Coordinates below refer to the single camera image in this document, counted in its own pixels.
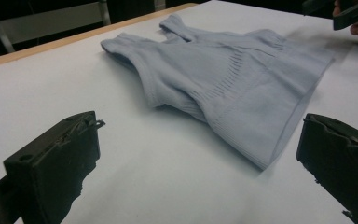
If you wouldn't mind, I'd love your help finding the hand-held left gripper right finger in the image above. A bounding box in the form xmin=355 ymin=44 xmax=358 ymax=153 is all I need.
xmin=296 ymin=113 xmax=358 ymax=224

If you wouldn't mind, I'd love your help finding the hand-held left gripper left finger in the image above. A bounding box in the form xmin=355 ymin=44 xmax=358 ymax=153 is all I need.
xmin=3 ymin=110 xmax=106 ymax=224

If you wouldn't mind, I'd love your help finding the light blue knit tank top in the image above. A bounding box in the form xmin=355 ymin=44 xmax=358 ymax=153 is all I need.
xmin=100 ymin=13 xmax=337 ymax=172

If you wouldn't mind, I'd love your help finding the grey metal stand frame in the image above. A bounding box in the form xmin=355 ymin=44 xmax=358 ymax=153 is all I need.
xmin=0 ymin=0 xmax=112 ymax=54

